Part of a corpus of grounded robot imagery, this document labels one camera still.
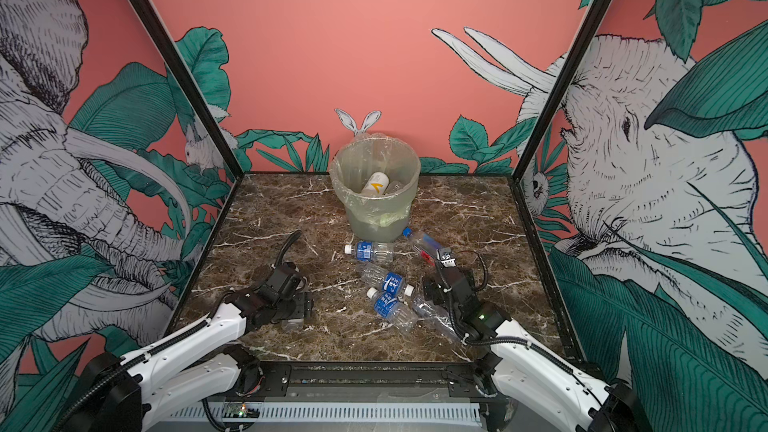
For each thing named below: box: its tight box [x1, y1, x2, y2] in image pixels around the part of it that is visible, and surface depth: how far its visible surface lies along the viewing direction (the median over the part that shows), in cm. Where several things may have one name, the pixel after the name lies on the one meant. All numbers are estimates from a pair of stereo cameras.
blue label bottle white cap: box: [366, 287, 419, 334], surface depth 83 cm
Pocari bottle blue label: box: [344, 241, 394, 262], surface depth 95 cm
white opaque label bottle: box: [361, 171, 390, 198], surface depth 100 cm
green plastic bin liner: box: [329, 133, 421, 227], surface depth 92 cm
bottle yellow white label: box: [281, 318, 305, 332], surface depth 82 cm
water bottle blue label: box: [362, 263, 414, 297], surface depth 88 cm
